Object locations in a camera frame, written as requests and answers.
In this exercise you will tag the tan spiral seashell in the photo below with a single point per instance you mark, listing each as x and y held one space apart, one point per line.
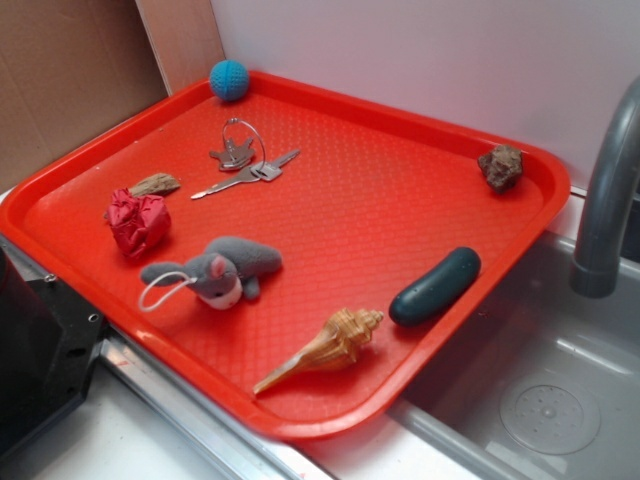
336 346

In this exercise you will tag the small wood piece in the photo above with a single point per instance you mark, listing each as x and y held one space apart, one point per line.
158 184

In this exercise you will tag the silver keys on ring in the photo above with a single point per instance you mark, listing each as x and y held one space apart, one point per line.
247 161

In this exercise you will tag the crumpled red paper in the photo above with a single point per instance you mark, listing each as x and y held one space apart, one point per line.
137 223

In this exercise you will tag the grey plush bunny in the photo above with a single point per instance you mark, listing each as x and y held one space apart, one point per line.
229 270

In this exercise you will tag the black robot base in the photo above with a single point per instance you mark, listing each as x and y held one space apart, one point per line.
50 340

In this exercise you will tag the brown cardboard panel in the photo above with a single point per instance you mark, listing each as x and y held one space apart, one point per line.
70 70

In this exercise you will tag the grey plastic sink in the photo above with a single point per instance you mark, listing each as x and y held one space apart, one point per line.
539 382

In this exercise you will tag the dark green toy cucumber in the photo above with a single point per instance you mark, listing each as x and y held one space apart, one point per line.
436 290

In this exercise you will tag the brown rock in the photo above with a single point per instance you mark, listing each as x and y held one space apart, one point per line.
502 167

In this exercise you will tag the red plastic tray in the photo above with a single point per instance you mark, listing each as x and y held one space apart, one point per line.
375 199

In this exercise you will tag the grey faucet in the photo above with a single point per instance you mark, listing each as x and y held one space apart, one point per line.
609 225

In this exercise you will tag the blue textured ball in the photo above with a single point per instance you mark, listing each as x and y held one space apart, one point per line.
229 80

